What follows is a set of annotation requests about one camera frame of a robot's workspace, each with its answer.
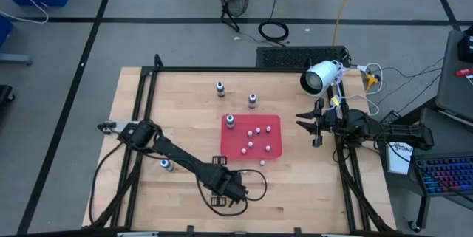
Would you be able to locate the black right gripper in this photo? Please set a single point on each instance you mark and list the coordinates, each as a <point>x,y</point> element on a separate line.
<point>326,122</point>

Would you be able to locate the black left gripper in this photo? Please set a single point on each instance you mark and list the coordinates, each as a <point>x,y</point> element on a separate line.
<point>225,185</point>

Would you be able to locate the large purple food coloring bottle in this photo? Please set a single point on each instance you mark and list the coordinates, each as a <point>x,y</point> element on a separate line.
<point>252,100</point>

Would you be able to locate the large green food coloring bottle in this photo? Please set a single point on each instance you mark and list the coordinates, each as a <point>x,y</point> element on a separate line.
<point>230,121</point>

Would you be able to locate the large black food coloring bottle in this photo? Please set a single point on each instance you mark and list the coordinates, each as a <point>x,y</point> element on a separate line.
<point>220,89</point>

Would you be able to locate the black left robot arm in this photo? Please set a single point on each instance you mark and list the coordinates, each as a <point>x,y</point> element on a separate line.
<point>177,156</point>

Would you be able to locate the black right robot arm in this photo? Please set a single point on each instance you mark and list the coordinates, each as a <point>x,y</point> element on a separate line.
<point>388,133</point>

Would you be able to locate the large blue food coloring bottle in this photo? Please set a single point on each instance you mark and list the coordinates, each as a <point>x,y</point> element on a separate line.
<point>166,165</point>

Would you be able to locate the white desk lamp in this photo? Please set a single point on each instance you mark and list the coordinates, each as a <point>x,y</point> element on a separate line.
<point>319,76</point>

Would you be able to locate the red plastic tray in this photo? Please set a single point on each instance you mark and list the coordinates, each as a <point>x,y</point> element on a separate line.
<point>236,141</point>

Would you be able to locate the black perforated computer case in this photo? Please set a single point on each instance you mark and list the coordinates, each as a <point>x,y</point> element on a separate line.
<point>295,57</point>

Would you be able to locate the yellow power plug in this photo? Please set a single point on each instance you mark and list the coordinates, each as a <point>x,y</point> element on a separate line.
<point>371,79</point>

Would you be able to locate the white box with writing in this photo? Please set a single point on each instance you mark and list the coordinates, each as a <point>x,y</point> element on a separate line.
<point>397,163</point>

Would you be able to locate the grey rolling cart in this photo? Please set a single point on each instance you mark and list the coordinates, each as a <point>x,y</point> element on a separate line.
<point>451,137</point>

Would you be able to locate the dark grey desk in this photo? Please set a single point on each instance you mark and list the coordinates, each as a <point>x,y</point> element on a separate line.
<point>454,93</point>

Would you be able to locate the backlit black keyboard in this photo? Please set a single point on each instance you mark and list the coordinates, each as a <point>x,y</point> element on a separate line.
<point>447,174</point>

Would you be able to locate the black box device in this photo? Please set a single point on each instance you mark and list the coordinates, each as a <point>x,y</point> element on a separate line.
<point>467,45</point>

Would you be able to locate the black caster base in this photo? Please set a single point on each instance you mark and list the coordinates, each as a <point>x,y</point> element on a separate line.
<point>4,95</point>

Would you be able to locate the grey cart base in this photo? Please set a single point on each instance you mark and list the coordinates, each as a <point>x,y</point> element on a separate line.
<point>15,59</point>

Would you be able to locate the black metal table frame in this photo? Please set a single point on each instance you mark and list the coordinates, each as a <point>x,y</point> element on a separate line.
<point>221,69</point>

